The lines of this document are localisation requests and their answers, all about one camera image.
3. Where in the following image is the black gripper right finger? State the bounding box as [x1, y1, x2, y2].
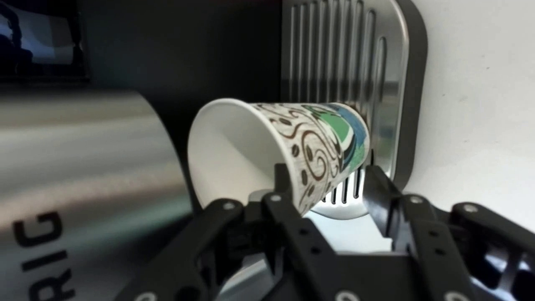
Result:
[365, 165, 535, 301]

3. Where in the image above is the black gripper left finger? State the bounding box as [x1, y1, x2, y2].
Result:
[114, 161, 358, 301]

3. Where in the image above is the patterned paper coffee cup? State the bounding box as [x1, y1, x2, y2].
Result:
[186, 98, 373, 218]

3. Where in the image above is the black silver coffee maker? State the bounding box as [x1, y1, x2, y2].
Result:
[0, 0, 430, 301]

